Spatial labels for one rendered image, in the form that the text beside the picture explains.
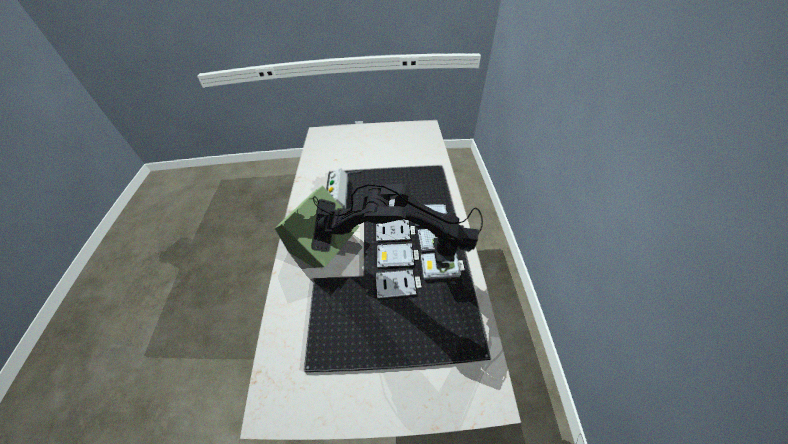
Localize white control panel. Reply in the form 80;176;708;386
328;168;361;209

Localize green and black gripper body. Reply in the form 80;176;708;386
433;238;455;268

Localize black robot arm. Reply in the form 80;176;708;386
312;184;478;256

